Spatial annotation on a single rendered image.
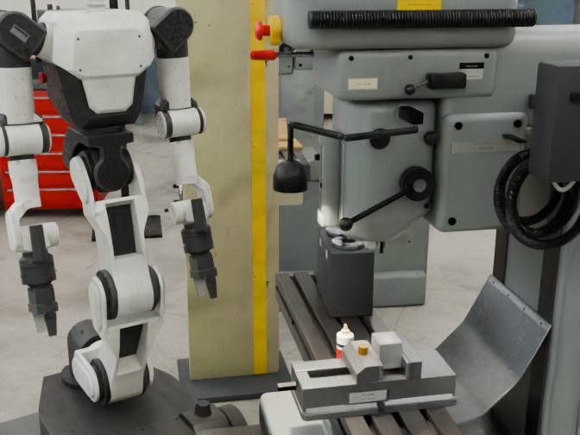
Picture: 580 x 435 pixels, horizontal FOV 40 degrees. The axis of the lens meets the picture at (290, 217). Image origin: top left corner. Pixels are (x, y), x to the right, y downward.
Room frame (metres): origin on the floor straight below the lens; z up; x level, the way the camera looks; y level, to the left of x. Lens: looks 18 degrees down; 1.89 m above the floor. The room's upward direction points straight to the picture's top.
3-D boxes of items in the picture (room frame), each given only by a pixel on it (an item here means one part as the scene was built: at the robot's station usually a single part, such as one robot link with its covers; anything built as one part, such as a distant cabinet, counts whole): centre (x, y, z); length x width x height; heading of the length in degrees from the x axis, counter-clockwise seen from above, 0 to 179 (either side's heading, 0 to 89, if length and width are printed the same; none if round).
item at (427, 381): (1.59, -0.18, 1.02); 0.35 x 0.15 x 0.11; 101
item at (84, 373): (2.23, 0.55, 0.68); 0.21 x 0.20 x 0.13; 32
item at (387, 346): (1.60, -0.21, 1.08); 0.06 x 0.05 x 0.06; 11
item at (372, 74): (1.72, -0.23, 1.68); 0.34 x 0.24 x 0.10; 101
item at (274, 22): (1.66, 0.03, 1.76); 0.06 x 0.02 x 0.06; 11
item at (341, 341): (1.73, -0.13, 1.02); 0.04 x 0.04 x 0.11
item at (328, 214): (1.69, -0.08, 1.45); 0.04 x 0.04 x 0.21; 11
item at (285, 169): (1.60, 0.00, 1.48); 0.07 x 0.07 x 0.06
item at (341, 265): (2.12, -0.15, 1.06); 0.22 x 0.12 x 0.20; 8
